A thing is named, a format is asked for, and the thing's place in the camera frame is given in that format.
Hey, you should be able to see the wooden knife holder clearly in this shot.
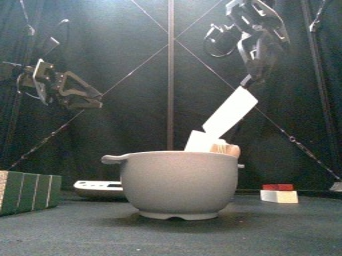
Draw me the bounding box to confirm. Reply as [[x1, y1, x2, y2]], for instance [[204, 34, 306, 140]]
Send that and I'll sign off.
[[208, 142, 242, 159]]

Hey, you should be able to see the white flat tool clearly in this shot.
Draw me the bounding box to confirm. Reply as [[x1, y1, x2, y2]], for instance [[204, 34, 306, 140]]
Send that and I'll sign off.
[[72, 179, 127, 201]]

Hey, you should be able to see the white toy knife blade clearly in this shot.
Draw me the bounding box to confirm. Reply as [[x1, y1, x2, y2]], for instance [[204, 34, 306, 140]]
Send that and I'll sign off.
[[183, 129, 220, 153]]

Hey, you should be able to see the green box with white stripes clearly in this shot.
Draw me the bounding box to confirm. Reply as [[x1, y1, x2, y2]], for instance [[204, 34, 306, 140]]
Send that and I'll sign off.
[[0, 169, 63, 217]]

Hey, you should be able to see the white block under red block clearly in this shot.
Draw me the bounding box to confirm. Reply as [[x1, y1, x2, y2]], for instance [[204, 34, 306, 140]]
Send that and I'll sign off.
[[259, 189, 300, 205]]

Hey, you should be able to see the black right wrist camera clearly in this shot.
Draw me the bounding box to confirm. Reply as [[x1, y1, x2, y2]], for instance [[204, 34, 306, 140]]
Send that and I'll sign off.
[[203, 23, 242, 58]]

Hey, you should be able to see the plain diagonal brace wire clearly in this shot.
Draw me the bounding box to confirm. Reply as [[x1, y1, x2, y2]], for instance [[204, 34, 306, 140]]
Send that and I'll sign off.
[[5, 0, 226, 171]]

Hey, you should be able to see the slanted dark frame pole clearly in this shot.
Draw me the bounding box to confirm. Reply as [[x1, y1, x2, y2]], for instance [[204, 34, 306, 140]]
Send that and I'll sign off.
[[300, 0, 342, 188]]

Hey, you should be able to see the vertical metal frame pole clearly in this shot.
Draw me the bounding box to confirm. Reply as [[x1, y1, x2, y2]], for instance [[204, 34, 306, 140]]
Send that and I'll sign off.
[[166, 0, 176, 151]]

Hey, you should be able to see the diagonal brace wire with turnbuckle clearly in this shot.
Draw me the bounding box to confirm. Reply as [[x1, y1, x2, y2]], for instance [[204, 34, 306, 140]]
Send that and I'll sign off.
[[129, 0, 342, 183]]

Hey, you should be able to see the grey pot with handles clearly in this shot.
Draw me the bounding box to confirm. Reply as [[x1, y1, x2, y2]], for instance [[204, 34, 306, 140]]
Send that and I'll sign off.
[[100, 150, 246, 221]]

